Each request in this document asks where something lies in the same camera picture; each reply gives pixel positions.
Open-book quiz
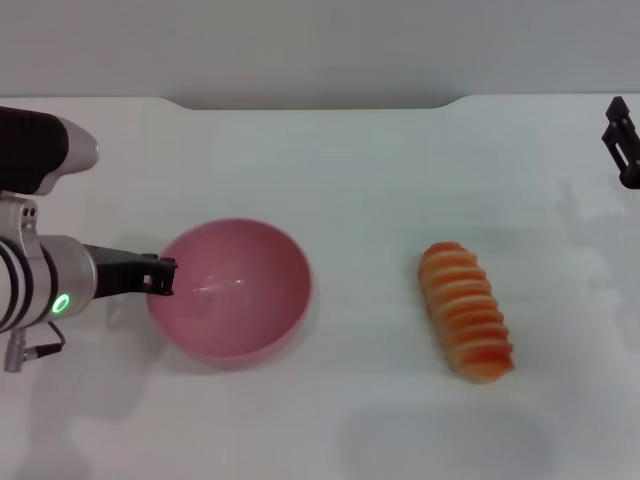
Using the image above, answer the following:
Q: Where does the orange ridged bread loaf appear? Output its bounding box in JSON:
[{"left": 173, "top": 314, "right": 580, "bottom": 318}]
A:
[{"left": 417, "top": 241, "right": 516, "bottom": 385}]

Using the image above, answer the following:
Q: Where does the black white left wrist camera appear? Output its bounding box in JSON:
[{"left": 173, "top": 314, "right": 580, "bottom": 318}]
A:
[{"left": 0, "top": 106, "right": 100, "bottom": 197}]

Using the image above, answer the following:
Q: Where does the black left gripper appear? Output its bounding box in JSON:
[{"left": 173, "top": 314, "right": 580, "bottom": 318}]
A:
[{"left": 82, "top": 243, "right": 179, "bottom": 301}]

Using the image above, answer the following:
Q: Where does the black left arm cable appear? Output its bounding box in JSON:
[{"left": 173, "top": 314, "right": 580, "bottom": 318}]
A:
[{"left": 3, "top": 319, "right": 66, "bottom": 374}]

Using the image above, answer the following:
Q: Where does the pink plastic bowl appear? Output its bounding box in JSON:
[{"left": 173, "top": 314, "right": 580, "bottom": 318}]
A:
[{"left": 147, "top": 216, "right": 315, "bottom": 370}]

